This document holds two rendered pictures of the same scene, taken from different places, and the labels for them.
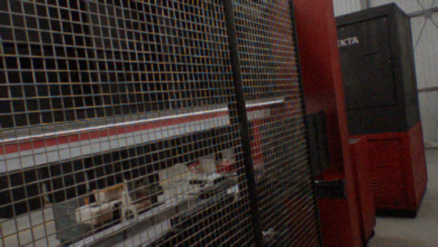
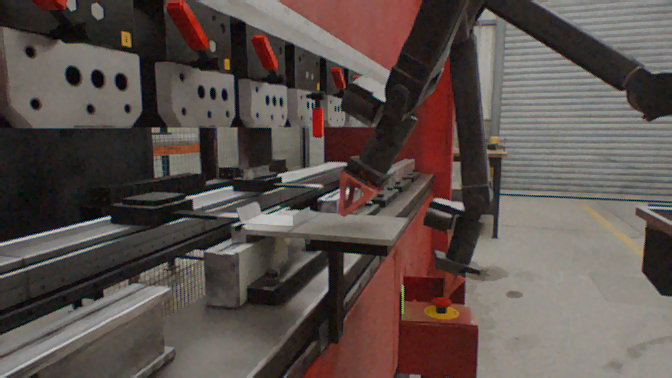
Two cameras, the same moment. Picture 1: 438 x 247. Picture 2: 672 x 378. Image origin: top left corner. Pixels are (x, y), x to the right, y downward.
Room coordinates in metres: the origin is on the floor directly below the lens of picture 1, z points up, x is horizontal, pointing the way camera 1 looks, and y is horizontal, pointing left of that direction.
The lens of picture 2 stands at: (3.43, -0.07, 1.18)
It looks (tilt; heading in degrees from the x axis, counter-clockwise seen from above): 9 degrees down; 165
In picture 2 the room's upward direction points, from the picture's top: straight up
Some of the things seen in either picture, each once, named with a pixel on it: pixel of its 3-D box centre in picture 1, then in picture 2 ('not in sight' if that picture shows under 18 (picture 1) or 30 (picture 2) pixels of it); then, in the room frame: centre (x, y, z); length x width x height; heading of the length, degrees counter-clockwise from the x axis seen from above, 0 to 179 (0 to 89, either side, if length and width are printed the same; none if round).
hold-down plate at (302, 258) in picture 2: not in sight; (294, 269); (2.57, 0.08, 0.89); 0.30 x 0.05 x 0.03; 147
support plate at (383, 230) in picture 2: (202, 177); (330, 225); (2.65, 0.14, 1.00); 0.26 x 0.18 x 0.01; 57
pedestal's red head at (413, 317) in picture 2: not in sight; (434, 316); (2.56, 0.41, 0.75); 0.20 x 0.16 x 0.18; 156
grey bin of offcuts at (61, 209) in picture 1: (93, 210); not in sight; (4.92, 1.72, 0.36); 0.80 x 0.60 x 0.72; 146
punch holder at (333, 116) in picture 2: (181, 148); (321, 95); (2.26, 0.22, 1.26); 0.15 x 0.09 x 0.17; 147
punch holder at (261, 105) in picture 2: (217, 138); (248, 80); (2.59, 0.00, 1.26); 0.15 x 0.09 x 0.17; 147
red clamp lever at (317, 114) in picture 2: not in sight; (315, 114); (2.48, 0.15, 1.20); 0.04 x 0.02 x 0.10; 57
